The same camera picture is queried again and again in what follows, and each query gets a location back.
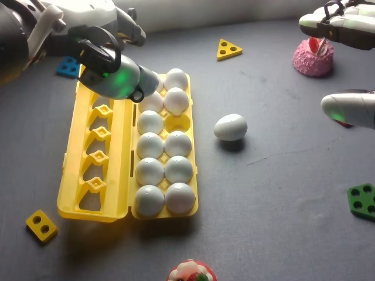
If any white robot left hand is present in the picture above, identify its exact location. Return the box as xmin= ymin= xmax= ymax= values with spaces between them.
xmin=55 ymin=0 xmax=161 ymax=103

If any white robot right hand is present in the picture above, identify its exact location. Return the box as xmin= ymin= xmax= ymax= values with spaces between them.
xmin=298 ymin=0 xmax=375 ymax=129

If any yellow egg carton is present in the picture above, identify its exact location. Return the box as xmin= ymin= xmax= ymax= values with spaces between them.
xmin=57 ymin=64 xmax=200 ymax=224

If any blue square holed block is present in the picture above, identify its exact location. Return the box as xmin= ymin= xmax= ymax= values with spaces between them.
xmin=56 ymin=56 xmax=81 ymax=79

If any pink toy cake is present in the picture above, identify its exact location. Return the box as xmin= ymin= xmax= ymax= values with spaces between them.
xmin=292 ymin=36 xmax=335 ymax=77

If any green pentagon holed block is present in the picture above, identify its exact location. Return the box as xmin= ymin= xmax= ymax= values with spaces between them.
xmin=346 ymin=183 xmax=375 ymax=222

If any grey table cloth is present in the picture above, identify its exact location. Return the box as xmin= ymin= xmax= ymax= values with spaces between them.
xmin=0 ymin=17 xmax=375 ymax=281

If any white backdrop sheet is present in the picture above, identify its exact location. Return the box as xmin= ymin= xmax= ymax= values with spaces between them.
xmin=112 ymin=0 xmax=375 ymax=33

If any yellow triangle holed block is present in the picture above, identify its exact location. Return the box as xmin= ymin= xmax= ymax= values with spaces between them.
xmin=216 ymin=38 xmax=243 ymax=61

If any yellow rectangular holed block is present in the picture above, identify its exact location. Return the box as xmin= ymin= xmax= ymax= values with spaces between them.
xmin=25 ymin=209 xmax=59 ymax=244

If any strawberry cream toy cake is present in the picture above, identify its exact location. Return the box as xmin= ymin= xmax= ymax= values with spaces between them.
xmin=166 ymin=259 xmax=217 ymax=281

